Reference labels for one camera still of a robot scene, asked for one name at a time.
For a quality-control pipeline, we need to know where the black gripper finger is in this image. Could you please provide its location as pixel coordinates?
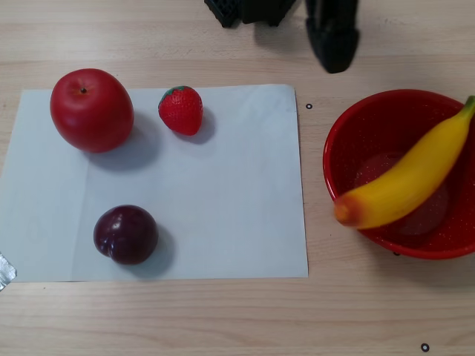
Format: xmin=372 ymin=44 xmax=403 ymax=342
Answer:
xmin=326 ymin=0 xmax=361 ymax=74
xmin=304 ymin=0 xmax=333 ymax=72

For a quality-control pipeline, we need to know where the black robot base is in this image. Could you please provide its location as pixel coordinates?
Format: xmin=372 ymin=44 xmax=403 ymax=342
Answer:
xmin=203 ymin=0 xmax=240 ymax=29

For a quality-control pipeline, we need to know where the red plastic apple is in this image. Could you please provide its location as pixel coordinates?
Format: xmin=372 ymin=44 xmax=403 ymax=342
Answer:
xmin=50 ymin=67 xmax=135 ymax=154

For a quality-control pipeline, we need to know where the red speckled enamel bowl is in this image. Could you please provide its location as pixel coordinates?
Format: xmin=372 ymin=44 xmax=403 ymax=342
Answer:
xmin=321 ymin=88 xmax=475 ymax=260

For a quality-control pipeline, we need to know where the yellow plastic banana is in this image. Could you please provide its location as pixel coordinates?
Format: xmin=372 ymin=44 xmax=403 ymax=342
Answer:
xmin=333 ymin=95 xmax=475 ymax=229

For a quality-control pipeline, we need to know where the grey duct tape piece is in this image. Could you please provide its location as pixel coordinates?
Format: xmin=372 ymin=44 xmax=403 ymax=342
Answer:
xmin=0 ymin=251 xmax=18 ymax=293

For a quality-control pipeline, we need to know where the red plastic strawberry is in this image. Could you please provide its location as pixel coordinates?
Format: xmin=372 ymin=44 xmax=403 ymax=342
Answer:
xmin=157 ymin=85 xmax=204 ymax=136

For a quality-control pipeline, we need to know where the white paper sheet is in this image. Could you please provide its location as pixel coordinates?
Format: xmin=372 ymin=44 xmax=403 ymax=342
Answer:
xmin=0 ymin=84 xmax=309 ymax=283

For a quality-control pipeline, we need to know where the dark purple plastic plum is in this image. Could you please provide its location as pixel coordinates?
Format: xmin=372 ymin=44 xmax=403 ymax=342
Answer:
xmin=93 ymin=205 xmax=160 ymax=266

